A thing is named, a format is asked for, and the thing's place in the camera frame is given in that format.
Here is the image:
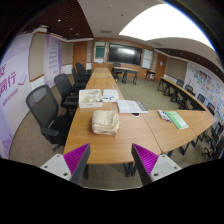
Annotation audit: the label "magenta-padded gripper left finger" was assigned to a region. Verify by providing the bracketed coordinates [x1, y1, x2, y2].
[39, 142, 92, 185]

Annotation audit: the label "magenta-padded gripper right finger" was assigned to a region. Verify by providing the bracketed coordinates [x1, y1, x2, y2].
[130, 142, 183, 187]

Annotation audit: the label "cream zigzag patterned towel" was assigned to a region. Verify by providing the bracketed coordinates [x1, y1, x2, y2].
[91, 109, 121, 136]

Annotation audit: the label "bundle of pens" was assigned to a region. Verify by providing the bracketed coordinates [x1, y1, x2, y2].
[157, 109, 173, 124]

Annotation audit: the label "green booklet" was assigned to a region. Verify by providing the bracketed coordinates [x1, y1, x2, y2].
[165, 110, 190, 131]

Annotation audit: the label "white book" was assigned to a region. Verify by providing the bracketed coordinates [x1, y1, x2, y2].
[116, 99, 149, 115]

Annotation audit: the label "white open cardboard box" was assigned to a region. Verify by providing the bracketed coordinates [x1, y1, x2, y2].
[78, 88, 104, 109]

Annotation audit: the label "black mesh office chair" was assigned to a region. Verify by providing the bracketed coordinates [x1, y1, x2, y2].
[25, 84, 73, 153]
[74, 62, 93, 79]
[70, 67, 88, 93]
[53, 73, 79, 116]

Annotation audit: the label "small white blue packet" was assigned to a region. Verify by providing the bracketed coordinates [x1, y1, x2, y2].
[100, 95, 119, 103]

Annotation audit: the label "white printed paper sheet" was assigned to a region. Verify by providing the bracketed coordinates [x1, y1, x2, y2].
[102, 88, 120, 100]

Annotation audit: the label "long wooden side table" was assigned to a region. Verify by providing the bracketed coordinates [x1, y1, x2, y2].
[157, 77, 208, 112]

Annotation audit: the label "group of black chairs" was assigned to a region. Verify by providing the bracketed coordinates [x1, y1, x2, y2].
[174, 78, 224, 163]

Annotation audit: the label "small wooden side table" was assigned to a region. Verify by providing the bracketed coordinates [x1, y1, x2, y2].
[145, 69, 157, 82]

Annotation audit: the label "wooden desk with black legs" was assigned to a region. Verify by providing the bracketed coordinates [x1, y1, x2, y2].
[113, 66, 139, 85]

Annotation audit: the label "wooden door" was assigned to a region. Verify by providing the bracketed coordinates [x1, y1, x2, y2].
[154, 52, 168, 82]
[72, 42, 88, 69]

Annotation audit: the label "bright ceiling light panel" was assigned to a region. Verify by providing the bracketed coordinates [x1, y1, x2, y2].
[118, 3, 214, 51]

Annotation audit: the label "large purple white wall print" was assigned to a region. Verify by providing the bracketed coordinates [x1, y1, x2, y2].
[0, 33, 34, 159]

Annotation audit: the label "colourful wall posters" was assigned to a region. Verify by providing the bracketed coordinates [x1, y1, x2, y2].
[184, 61, 224, 123]

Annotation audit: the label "purple wall banner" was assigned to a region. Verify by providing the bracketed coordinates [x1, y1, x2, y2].
[43, 33, 63, 88]

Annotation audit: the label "large black wall screen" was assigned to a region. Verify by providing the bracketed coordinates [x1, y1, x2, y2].
[107, 42, 143, 67]

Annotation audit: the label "green white wall board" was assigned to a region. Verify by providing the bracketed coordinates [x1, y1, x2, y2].
[93, 41, 107, 64]

